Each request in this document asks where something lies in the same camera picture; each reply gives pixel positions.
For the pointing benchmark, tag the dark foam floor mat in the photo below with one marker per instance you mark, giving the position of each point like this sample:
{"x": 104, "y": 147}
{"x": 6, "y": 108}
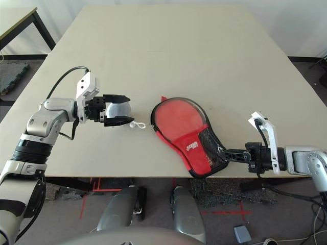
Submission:
{"x": 12, "y": 76}

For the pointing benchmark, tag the black camera tripod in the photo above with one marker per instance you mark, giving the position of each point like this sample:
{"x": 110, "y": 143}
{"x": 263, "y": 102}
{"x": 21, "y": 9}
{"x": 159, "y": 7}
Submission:
{"x": 318, "y": 63}

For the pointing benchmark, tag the black table base foot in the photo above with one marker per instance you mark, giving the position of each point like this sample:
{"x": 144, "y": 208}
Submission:
{"x": 69, "y": 183}
{"x": 251, "y": 187}

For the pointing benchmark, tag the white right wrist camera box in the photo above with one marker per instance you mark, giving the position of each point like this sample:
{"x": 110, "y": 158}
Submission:
{"x": 270, "y": 132}

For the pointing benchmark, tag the black bar with metal clip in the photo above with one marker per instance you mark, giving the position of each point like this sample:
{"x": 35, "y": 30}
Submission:
{"x": 143, "y": 201}

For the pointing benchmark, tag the grey robot left leg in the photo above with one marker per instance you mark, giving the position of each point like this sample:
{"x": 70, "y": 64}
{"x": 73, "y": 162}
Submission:
{"x": 117, "y": 209}

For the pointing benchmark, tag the black and red paddle case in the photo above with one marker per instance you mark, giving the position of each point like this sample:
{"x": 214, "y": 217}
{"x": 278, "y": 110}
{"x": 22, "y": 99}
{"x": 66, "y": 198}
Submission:
{"x": 191, "y": 153}

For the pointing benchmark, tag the dark speckled floor mat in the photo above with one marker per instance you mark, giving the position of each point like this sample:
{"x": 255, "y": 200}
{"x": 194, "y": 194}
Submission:
{"x": 217, "y": 191}

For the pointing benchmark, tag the grey robot right leg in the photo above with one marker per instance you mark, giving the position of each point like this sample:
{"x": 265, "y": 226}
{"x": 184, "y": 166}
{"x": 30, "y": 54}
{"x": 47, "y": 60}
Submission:
{"x": 186, "y": 211}

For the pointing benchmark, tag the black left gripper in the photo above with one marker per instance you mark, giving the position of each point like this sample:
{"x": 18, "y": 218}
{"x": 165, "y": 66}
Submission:
{"x": 97, "y": 109}

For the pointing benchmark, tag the side table with black frame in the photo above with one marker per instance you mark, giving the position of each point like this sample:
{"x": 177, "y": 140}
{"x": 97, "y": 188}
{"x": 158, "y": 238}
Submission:
{"x": 15, "y": 21}

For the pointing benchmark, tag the grey foot pedal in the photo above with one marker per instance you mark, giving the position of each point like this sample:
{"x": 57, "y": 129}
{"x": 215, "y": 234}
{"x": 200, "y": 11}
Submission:
{"x": 242, "y": 233}

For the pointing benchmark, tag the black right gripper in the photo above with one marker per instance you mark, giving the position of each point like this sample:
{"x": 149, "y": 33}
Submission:
{"x": 258, "y": 157}

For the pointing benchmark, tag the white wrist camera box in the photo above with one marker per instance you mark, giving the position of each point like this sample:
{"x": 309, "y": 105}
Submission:
{"x": 270, "y": 132}
{"x": 85, "y": 85}

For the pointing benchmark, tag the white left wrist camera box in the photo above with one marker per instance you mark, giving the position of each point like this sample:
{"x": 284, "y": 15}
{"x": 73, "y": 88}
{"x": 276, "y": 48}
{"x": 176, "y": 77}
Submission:
{"x": 85, "y": 85}

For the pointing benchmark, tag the grey robot torso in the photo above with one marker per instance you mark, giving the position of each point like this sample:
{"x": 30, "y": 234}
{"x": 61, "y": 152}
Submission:
{"x": 127, "y": 238}

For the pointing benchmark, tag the grey robot leg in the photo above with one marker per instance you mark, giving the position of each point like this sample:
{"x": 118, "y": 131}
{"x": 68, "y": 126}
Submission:
{"x": 186, "y": 211}
{"x": 117, "y": 209}

